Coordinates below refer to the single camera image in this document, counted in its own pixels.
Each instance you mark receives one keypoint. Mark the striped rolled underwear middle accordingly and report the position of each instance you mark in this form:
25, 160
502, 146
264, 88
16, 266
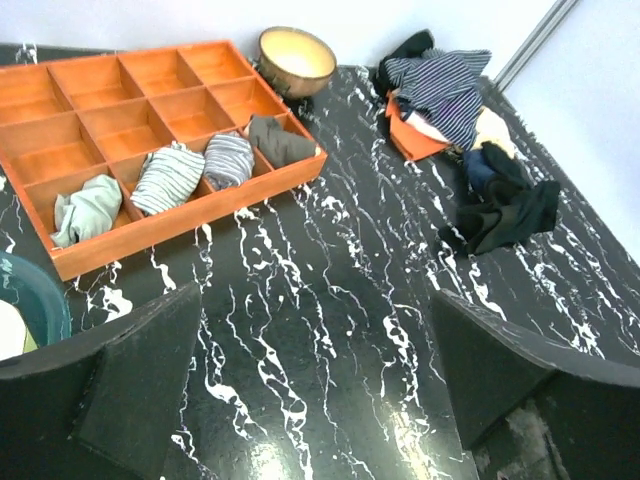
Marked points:
229, 160

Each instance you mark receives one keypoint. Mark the black underwear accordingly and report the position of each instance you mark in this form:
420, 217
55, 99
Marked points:
510, 209

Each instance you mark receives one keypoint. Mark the striped rolled underwear left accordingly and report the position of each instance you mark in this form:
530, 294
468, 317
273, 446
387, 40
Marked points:
167, 178

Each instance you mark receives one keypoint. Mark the blue plastic tub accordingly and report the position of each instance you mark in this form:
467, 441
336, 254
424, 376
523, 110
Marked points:
37, 297

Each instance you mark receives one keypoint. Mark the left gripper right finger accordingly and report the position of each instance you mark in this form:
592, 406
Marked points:
527, 407

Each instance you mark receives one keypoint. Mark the aluminium corner post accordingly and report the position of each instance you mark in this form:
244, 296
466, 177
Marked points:
538, 37

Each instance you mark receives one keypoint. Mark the orange compartment tray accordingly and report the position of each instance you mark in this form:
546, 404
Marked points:
64, 122

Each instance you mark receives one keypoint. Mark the striped rolled underwear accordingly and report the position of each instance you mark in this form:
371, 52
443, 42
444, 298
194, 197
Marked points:
167, 178
229, 160

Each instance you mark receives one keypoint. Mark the dark grey rolled underwear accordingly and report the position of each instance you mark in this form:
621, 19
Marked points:
280, 147

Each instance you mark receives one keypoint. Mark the beige bowl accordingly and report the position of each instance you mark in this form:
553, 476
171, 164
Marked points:
294, 62

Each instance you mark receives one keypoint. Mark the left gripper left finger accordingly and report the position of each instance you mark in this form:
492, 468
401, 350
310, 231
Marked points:
103, 403

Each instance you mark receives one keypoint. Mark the beige underwear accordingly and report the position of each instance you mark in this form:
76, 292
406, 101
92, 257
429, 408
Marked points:
490, 127

